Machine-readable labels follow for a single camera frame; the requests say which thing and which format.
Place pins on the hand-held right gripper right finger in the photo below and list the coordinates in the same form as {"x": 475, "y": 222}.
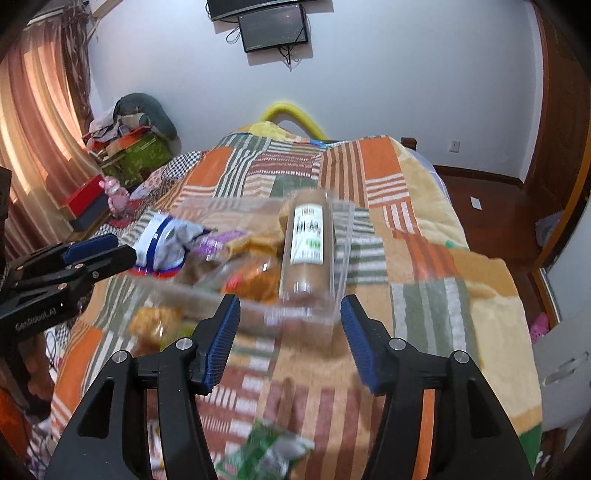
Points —
{"x": 364, "y": 344}

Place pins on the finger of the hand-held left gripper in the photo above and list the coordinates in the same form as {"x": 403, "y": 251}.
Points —
{"x": 113, "y": 261}
{"x": 90, "y": 247}

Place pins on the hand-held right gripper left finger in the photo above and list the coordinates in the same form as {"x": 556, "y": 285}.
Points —
{"x": 221, "y": 344}

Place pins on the blue and white snack bag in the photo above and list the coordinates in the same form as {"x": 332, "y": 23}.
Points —
{"x": 164, "y": 240}

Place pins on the clear bag of orange snacks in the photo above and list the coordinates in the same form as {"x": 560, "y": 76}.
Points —
{"x": 256, "y": 281}

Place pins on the clear plastic container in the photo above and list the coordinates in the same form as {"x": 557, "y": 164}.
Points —
{"x": 341, "y": 258}

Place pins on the purple bread packet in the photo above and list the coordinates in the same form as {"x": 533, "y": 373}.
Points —
{"x": 221, "y": 242}

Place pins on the brown bottle white label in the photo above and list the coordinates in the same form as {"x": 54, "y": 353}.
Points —
{"x": 305, "y": 240}

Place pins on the black box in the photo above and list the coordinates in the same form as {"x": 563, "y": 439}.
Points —
{"x": 92, "y": 217}

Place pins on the red box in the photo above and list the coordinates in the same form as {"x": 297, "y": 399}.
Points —
{"x": 85, "y": 196}

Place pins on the pink plush toy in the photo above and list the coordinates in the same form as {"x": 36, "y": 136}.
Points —
{"x": 115, "y": 198}

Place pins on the clear bag of peanuts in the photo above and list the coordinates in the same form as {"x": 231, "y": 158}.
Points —
{"x": 152, "y": 323}

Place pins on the patchwork striped blanket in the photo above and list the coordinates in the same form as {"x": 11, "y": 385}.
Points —
{"x": 415, "y": 277}

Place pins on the orange cardboard box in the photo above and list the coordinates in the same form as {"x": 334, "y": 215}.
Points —
{"x": 117, "y": 144}

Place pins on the checkered quilt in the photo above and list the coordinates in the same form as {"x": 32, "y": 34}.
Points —
{"x": 175, "y": 170}

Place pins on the brown snack bag green base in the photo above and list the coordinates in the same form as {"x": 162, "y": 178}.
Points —
{"x": 263, "y": 454}

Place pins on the pile of clothes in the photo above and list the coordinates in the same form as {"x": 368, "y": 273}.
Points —
{"x": 108, "y": 129}

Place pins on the orange striped curtain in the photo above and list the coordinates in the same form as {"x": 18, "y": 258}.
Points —
{"x": 32, "y": 138}

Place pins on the pink slipper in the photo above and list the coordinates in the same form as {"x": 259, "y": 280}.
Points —
{"x": 539, "y": 327}

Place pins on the white paper scrap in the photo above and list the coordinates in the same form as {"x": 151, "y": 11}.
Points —
{"x": 475, "y": 202}

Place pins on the dark patterned curtain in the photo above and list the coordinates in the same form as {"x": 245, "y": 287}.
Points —
{"x": 76, "y": 60}

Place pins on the yellow padded arch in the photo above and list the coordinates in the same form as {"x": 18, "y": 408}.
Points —
{"x": 286, "y": 113}

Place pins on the small black monitor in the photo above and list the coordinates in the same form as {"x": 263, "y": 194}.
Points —
{"x": 273, "y": 27}

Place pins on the wooden door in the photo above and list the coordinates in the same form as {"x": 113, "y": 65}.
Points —
{"x": 563, "y": 92}

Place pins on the brown bed post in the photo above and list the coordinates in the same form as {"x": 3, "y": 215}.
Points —
{"x": 409, "y": 143}

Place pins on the white wall socket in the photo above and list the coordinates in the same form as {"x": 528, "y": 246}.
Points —
{"x": 455, "y": 146}

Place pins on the black wall television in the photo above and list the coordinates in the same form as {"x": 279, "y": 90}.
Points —
{"x": 258, "y": 8}

